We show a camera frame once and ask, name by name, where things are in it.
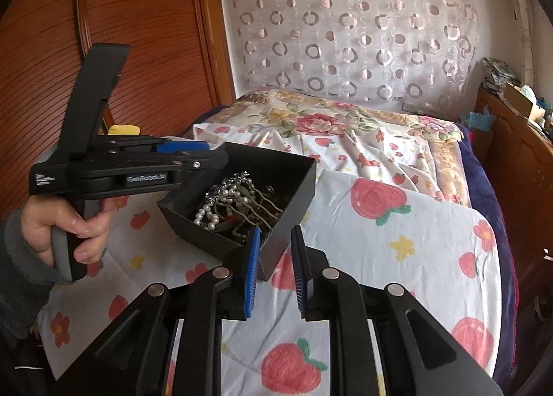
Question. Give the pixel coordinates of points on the floral quilt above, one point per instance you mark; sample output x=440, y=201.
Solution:
x=324, y=119

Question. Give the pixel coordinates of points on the person's left forearm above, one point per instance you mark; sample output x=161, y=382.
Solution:
x=21, y=275

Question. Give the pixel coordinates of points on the wooden wardrobe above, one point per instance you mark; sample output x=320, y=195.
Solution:
x=151, y=33

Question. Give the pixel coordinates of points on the strawberry printed bed sheet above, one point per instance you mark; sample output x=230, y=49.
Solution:
x=367, y=249

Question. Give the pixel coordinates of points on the cardboard box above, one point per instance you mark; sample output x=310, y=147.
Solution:
x=516, y=100

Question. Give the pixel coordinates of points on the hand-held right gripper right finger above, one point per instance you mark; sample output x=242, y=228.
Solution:
x=298, y=275

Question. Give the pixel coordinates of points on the purple blanket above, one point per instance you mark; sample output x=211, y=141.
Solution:
x=484, y=180

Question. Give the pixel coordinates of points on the white window curtain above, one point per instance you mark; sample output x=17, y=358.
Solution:
x=518, y=11

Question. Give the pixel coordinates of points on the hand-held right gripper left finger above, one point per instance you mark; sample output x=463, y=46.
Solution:
x=252, y=275

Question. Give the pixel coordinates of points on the person's left hand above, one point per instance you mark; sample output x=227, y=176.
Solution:
x=43, y=219

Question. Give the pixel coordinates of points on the blue plastic bag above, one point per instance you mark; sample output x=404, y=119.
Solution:
x=481, y=119

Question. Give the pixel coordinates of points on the black jewelry box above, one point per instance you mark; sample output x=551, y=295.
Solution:
x=298, y=188

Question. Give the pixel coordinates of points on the wooden cabinet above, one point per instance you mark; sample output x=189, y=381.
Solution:
x=518, y=154

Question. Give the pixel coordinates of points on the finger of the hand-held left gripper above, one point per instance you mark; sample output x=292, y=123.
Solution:
x=203, y=162
x=181, y=146

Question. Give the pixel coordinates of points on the silver pearl hair comb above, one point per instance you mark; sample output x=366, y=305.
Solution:
x=235, y=194

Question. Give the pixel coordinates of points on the stack of papers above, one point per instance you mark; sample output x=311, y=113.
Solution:
x=497, y=72

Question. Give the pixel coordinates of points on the circle patterned curtain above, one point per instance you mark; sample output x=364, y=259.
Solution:
x=345, y=33

